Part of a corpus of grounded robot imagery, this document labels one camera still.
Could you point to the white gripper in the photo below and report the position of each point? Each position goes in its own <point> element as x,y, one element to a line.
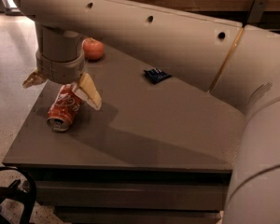
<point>60,69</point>

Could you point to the red coke can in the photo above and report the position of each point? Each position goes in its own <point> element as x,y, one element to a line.
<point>63,111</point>

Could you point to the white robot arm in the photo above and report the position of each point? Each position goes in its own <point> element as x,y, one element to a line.
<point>239,64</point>

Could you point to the red apple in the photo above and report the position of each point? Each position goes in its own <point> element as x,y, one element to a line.
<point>93,49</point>

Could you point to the blue snack bar wrapper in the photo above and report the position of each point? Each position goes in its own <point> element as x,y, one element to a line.
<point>156,75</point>

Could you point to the grey cabinet table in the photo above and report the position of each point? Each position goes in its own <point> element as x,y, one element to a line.
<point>167,133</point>

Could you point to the black chair part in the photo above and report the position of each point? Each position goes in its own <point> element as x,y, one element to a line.
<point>26,198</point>

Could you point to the grey lower drawer front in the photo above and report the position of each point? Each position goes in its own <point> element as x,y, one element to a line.
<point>88,215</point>

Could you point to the grey drawer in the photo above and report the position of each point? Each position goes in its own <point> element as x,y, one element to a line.
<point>88,215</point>
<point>132,195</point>

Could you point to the grey upper drawer front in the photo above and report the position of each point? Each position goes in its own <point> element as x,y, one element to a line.
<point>132,195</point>

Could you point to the right metal wall bracket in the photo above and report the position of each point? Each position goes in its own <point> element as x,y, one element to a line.
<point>256,11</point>

